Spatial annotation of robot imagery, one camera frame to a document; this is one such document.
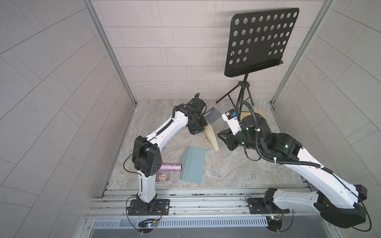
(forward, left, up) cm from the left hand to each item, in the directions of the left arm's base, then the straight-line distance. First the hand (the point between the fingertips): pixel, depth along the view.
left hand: (208, 128), depth 83 cm
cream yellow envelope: (-6, 0, +5) cm, 7 cm away
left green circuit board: (-44, +29, -15) cm, 54 cm away
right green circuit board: (-42, -30, -15) cm, 54 cm away
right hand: (-14, -2, +16) cm, 21 cm away
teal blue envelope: (-15, +9, -16) cm, 23 cm away
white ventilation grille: (-42, -1, -16) cm, 45 cm away
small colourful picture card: (-22, +25, -14) cm, 36 cm away
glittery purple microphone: (-17, +21, -12) cm, 30 cm away
